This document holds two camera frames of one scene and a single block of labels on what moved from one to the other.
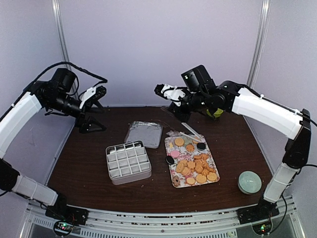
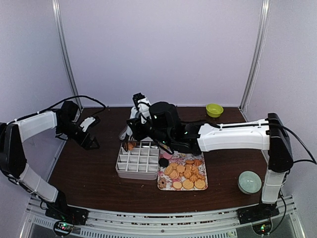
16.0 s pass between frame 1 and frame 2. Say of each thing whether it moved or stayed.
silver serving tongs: moved
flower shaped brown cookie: moved
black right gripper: moved
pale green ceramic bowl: stayed
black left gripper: moved
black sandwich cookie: moved
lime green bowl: stayed
